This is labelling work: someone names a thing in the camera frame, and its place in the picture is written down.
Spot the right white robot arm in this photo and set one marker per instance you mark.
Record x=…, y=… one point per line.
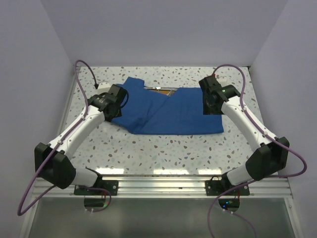
x=269, y=153

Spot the aluminium mounting rail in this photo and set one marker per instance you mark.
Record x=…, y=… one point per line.
x=186, y=186

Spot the blue surgical drape cloth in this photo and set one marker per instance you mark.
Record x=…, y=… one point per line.
x=153, y=113

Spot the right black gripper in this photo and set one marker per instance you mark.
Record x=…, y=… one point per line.
x=207, y=110

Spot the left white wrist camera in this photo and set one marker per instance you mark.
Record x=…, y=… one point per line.
x=103, y=87

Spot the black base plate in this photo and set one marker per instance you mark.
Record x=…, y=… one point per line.
x=101, y=187
x=215, y=186

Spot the steel tray with orange mat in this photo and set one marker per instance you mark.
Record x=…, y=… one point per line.
x=168, y=91

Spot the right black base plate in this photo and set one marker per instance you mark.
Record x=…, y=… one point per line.
x=215, y=186

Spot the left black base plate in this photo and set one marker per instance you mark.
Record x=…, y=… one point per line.
x=101, y=187

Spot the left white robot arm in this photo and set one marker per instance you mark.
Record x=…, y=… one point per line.
x=53, y=160

